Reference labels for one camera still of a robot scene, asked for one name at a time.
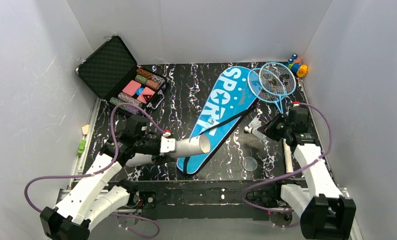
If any white shuttlecock tube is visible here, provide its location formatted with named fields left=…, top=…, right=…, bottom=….
left=125, top=135, right=211, bottom=167

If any clear plastic tube lid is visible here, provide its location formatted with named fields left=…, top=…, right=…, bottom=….
left=242, top=156, right=258, bottom=172

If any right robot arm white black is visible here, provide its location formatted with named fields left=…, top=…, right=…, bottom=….
left=257, top=103, right=356, bottom=240

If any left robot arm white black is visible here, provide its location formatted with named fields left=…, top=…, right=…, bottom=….
left=40, top=115, right=161, bottom=240

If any blue badminton racket right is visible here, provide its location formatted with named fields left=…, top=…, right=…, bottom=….
left=258, top=62, right=297, bottom=174

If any blue badminton racket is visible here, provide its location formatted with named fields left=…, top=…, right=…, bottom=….
left=258, top=62, right=297, bottom=174
left=247, top=67, right=295, bottom=140

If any blue badminton racket left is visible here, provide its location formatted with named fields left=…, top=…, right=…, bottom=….
left=247, top=67, right=295, bottom=140

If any poker chip roll purple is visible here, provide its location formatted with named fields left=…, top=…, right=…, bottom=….
left=117, top=92, right=143, bottom=108

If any red card box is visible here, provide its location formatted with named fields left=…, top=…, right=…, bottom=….
left=136, top=87, right=155, bottom=104

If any poker chip roll front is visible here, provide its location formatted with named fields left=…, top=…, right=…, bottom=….
left=109, top=97, right=139, bottom=115

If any pink card box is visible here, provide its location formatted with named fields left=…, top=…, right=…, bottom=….
left=122, top=80, right=143, bottom=97

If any poker chip roll green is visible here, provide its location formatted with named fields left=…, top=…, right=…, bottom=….
left=135, top=74, right=161, bottom=91

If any wooden block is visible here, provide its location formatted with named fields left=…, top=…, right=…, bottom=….
left=81, top=124, right=90, bottom=136

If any green clip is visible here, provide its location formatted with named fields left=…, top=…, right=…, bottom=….
left=77, top=139, right=86, bottom=157

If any blue racket bag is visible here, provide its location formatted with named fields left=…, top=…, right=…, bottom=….
left=176, top=66, right=257, bottom=176

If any black base beam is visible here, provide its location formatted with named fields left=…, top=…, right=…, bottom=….
left=69, top=178, right=319, bottom=222

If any poker chip roll brown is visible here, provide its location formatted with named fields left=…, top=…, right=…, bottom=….
left=136, top=68, right=166, bottom=84

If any black aluminium case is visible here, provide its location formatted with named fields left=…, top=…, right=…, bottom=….
left=74, top=34, right=168, bottom=111

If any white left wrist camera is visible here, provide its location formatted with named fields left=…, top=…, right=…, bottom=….
left=159, top=136, right=177, bottom=155

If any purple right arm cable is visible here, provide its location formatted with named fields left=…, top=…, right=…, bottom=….
left=240, top=101, right=333, bottom=229

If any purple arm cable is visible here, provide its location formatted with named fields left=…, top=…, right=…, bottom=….
left=240, top=101, right=333, bottom=229
left=24, top=102, right=168, bottom=239

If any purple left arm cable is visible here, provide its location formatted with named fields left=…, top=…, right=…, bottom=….
left=24, top=102, right=168, bottom=239

